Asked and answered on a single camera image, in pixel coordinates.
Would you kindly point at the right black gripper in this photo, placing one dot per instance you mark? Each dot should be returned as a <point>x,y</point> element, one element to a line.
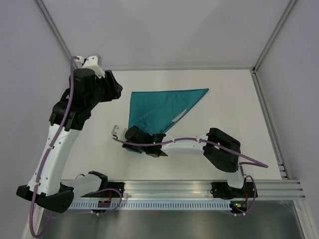
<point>127,145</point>

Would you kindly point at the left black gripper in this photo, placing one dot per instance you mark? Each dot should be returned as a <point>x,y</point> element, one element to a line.
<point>114,90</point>

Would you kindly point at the teal cloth napkin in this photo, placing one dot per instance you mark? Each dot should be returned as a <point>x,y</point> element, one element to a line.
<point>152,111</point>

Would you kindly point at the green-handled steel knife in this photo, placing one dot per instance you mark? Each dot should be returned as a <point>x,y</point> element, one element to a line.
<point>173,121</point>

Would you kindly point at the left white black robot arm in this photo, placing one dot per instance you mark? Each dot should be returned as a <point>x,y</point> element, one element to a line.
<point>66,121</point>

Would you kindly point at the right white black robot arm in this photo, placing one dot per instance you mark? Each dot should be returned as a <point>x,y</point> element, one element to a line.
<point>214,146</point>

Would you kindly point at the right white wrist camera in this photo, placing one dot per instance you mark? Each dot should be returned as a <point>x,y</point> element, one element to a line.
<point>117,132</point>

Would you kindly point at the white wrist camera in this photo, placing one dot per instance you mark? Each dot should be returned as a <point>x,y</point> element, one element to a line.
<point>91,62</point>
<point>117,132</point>

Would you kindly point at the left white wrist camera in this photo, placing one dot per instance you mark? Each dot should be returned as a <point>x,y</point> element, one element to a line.
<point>91,62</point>

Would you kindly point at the aluminium front rail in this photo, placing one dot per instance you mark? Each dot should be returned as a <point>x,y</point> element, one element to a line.
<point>200,190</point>

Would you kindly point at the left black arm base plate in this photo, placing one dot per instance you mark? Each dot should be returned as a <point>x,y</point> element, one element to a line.
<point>108,191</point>

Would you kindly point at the white slotted cable duct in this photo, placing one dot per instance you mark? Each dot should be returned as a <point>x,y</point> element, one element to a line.
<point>172,205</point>

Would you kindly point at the left aluminium frame post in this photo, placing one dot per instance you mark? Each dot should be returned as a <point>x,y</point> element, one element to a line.
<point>40,4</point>

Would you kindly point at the aluminium frame post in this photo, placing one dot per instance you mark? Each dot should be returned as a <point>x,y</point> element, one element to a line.
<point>275,33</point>
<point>40,4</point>

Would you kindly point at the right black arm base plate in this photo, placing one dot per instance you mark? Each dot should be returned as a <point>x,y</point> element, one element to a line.
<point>223,191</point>

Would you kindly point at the right aluminium frame post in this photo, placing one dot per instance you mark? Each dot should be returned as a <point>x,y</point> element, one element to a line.
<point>275,33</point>

